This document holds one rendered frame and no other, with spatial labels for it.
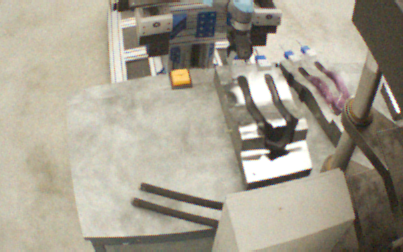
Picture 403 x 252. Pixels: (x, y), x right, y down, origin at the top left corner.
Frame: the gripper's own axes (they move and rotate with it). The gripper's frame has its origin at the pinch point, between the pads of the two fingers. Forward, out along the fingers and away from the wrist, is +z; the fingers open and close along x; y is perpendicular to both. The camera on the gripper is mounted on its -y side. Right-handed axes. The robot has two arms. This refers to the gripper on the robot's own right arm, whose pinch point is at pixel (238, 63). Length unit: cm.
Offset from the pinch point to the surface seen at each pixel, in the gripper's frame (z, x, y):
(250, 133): -1.9, 5.2, -33.5
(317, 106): 4.5, -28.9, -21.1
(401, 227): -61, -9, -111
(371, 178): -38, -18, -82
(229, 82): 2.5, 5.2, -6.8
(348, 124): -61, -2, -77
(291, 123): 0.6, -12.2, -30.2
